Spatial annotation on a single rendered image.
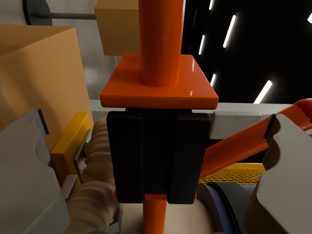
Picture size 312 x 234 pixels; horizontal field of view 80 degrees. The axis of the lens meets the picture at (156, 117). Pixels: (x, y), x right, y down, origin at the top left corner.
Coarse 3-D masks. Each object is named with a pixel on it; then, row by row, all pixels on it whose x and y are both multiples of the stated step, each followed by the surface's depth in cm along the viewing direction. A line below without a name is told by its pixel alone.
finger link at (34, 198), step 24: (24, 120) 9; (0, 144) 8; (24, 144) 8; (0, 168) 7; (24, 168) 7; (48, 168) 7; (0, 192) 6; (24, 192) 6; (48, 192) 6; (0, 216) 5; (24, 216) 5; (48, 216) 5
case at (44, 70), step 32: (0, 32) 24; (32, 32) 24; (64, 32) 26; (0, 64) 15; (32, 64) 19; (64, 64) 26; (0, 96) 15; (32, 96) 20; (64, 96) 26; (0, 128) 16; (64, 128) 27
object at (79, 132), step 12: (72, 120) 29; (84, 120) 29; (72, 132) 26; (84, 132) 29; (60, 144) 24; (72, 144) 25; (84, 144) 28; (60, 156) 23; (72, 156) 25; (60, 168) 24; (72, 168) 25; (60, 180) 25
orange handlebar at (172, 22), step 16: (144, 0) 8; (160, 0) 8; (176, 0) 8; (144, 16) 8; (160, 16) 8; (176, 16) 8; (144, 32) 9; (160, 32) 8; (176, 32) 9; (144, 48) 9; (160, 48) 9; (176, 48) 9; (144, 64) 10; (160, 64) 9; (176, 64) 10; (144, 80) 10; (160, 80) 10; (176, 80) 10; (144, 208) 16; (160, 208) 16; (144, 224) 18; (160, 224) 17
